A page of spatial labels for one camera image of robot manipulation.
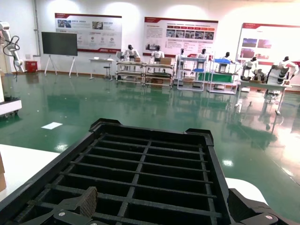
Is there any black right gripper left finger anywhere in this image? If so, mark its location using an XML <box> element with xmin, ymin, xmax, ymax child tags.
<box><xmin>22</xmin><ymin>186</ymin><xmax>98</xmax><ymax>225</ymax></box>

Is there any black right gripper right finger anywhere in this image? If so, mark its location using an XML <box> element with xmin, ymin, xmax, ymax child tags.
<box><xmin>227</xmin><ymin>188</ymin><xmax>300</xmax><ymax>225</ymax></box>

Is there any black slotted plastic container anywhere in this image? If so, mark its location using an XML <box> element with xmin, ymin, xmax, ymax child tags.
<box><xmin>0</xmin><ymin>118</ymin><xmax>233</xmax><ymax>225</ymax></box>

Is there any red floor box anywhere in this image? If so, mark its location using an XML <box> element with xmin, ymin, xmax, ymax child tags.
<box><xmin>24</xmin><ymin>60</ymin><xmax>38</xmax><ymax>74</ymax></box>

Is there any long white work table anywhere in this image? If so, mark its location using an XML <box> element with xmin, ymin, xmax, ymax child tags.
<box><xmin>235</xmin><ymin>79</ymin><xmax>293</xmax><ymax>116</ymax></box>

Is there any shelf rack with green mat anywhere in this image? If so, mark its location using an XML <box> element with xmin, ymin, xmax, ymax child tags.
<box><xmin>207</xmin><ymin>57</ymin><xmax>241</xmax><ymax>95</ymax></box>

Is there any black round stool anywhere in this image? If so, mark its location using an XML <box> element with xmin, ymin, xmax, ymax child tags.
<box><xmin>103</xmin><ymin>66</ymin><xmax>113</xmax><ymax>82</ymax></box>

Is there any white shelf rack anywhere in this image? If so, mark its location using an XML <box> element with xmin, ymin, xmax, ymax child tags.
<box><xmin>176</xmin><ymin>56</ymin><xmax>208</xmax><ymax>92</ymax></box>

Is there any metal tube workbench rack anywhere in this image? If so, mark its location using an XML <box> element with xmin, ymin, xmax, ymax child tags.
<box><xmin>114</xmin><ymin>60</ymin><xmax>146</xmax><ymax>86</ymax></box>
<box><xmin>143</xmin><ymin>62</ymin><xmax>175</xmax><ymax>90</ymax></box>

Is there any white humanoid robot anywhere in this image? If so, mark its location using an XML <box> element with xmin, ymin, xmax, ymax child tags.
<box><xmin>196</xmin><ymin>48</ymin><xmax>210</xmax><ymax>69</ymax></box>
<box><xmin>221</xmin><ymin>52</ymin><xmax>235</xmax><ymax>64</ymax></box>
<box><xmin>266</xmin><ymin>56</ymin><xmax>300</xmax><ymax>85</ymax></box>
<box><xmin>240</xmin><ymin>56</ymin><xmax>266</xmax><ymax>82</ymax></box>
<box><xmin>177</xmin><ymin>48</ymin><xmax>188</xmax><ymax>71</ymax></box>
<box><xmin>122</xmin><ymin>44</ymin><xmax>142</xmax><ymax>63</ymax></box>
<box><xmin>150</xmin><ymin>45</ymin><xmax>165</xmax><ymax>64</ymax></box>

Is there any small white desk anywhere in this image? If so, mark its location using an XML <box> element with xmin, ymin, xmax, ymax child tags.
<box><xmin>88</xmin><ymin>57</ymin><xmax>115</xmax><ymax>81</ymax></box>

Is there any black display on white stand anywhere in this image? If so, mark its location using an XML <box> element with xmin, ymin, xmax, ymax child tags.
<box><xmin>41</xmin><ymin>31</ymin><xmax>79</xmax><ymax>77</ymax></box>

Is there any white pedestal machine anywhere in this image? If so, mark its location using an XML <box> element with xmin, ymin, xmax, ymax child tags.
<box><xmin>0</xmin><ymin>70</ymin><xmax>23</xmax><ymax>118</ymax></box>

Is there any wall poster with red photos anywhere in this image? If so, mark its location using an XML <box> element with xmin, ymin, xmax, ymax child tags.
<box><xmin>235</xmin><ymin>22</ymin><xmax>300</xmax><ymax>65</ymax></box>

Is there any wall poster with red header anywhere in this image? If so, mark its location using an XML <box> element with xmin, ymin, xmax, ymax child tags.
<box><xmin>54</xmin><ymin>13</ymin><xmax>123</xmax><ymax>53</ymax></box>

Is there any grey wall pipe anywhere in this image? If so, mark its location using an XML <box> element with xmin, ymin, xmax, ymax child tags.
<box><xmin>34</xmin><ymin>0</ymin><xmax>43</xmax><ymax>57</ymax></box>

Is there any wall poster with photo row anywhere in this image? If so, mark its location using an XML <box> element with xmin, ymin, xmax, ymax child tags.
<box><xmin>143</xmin><ymin>16</ymin><xmax>219</xmax><ymax>58</ymax></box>

